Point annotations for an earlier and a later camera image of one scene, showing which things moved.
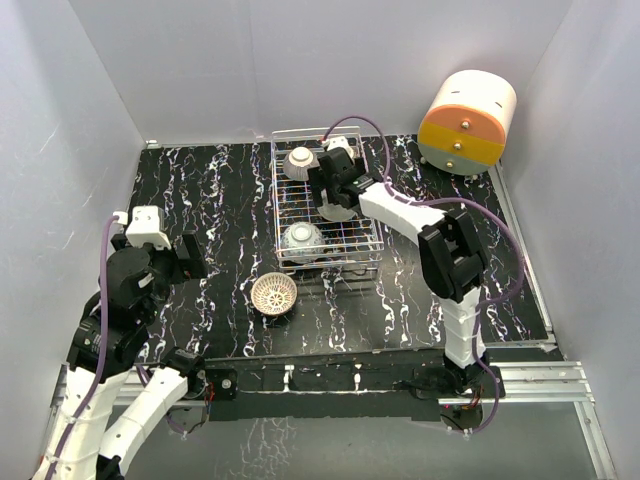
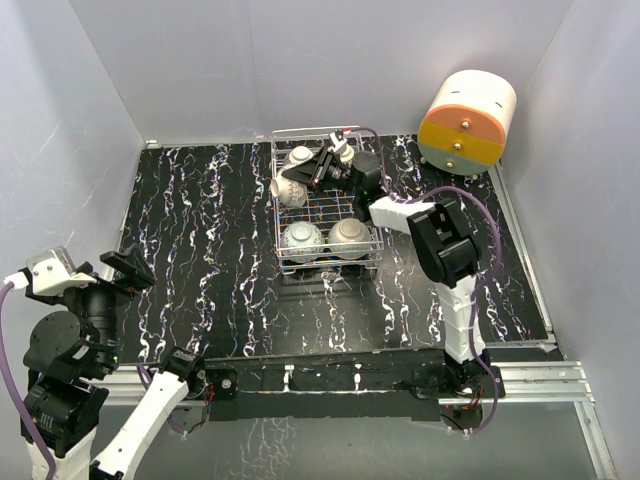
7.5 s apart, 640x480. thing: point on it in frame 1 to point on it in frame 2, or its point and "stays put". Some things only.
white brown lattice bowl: [274, 293] to [288, 192]
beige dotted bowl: [336, 212] to [350, 230]
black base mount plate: [410, 391] stays put
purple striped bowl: [298, 161] stays put
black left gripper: [190, 265] to [135, 273]
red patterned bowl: [302, 242] stays put
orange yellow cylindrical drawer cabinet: [468, 123] stays put
